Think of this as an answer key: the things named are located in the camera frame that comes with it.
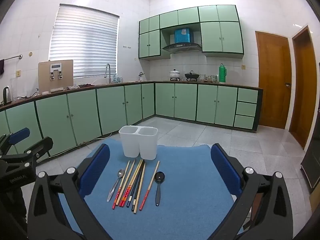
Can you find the green thermos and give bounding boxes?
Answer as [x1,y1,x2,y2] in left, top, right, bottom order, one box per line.
[218,64,227,83]

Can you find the metal towel rail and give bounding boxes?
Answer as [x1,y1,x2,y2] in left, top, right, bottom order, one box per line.
[0,54,23,62]

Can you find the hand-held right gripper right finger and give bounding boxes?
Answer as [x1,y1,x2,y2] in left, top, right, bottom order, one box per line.
[209,143,294,240]

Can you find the black range hood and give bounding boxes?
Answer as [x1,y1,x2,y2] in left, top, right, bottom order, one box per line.
[161,42,202,54]

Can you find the clear plastic container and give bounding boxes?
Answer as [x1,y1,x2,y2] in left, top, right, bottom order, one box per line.
[10,79,18,100]

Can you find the brown board with metal device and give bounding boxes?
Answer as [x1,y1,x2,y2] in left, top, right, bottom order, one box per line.
[38,59,74,95]

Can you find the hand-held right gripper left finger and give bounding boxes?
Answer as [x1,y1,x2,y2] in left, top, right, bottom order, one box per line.
[27,144,113,240]

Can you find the blue table cloth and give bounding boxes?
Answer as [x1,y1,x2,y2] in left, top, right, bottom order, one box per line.
[59,139,244,240]

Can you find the electric kettle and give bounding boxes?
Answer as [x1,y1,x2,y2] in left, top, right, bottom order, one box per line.
[2,86,12,104]

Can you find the plain wooden chopstick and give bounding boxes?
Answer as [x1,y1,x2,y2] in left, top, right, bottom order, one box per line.
[133,163,146,214]

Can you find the white double-compartment utensil holder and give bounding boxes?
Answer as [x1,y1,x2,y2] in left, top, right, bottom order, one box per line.
[119,125,158,161]

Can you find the brown wooden door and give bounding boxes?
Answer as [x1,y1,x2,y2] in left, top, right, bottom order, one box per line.
[255,31,292,130]
[289,26,318,150]

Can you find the black spoon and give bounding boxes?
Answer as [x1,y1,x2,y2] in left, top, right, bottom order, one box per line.
[154,171,165,207]

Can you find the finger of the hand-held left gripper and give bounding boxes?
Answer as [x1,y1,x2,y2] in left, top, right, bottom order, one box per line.
[0,136,54,165]
[0,127,30,153]

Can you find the black chopstick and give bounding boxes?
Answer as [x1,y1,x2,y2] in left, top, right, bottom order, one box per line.
[126,159,145,208]
[131,161,146,211]

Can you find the metal spoon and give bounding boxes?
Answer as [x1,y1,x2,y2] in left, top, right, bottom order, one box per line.
[107,169,125,202]

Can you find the green wall cabinets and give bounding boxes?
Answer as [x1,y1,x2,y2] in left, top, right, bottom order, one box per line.
[138,4,245,61]

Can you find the metal kitchen faucet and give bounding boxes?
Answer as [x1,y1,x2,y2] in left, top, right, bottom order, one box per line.
[104,63,112,84]

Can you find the white window blind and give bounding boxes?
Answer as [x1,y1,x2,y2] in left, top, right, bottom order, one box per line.
[49,4,120,78]

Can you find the dark glass-front cabinet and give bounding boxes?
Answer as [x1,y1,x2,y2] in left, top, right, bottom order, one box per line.
[301,120,320,193]

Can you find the green base cabinets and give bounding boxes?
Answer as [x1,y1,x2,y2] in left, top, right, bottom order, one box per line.
[0,80,264,164]

